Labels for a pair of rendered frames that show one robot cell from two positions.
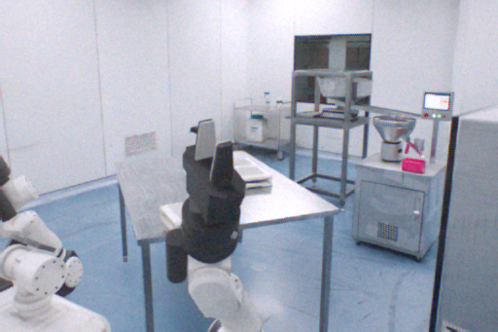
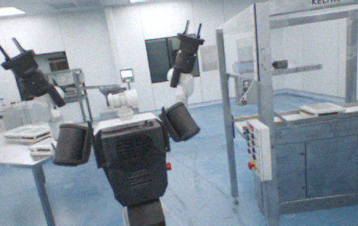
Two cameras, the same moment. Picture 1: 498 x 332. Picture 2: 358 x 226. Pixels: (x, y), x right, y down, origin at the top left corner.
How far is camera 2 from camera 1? 0.97 m
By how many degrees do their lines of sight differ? 44
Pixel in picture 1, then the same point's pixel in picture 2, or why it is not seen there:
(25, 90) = not seen: outside the picture
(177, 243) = (180, 67)
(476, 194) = (261, 18)
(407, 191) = not seen: hidden behind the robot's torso
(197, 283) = (189, 79)
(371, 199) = not seen: hidden behind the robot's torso
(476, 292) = (264, 38)
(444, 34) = (105, 47)
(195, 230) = (191, 57)
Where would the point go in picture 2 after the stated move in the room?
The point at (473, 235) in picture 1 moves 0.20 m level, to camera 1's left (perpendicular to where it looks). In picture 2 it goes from (261, 27) to (239, 27)
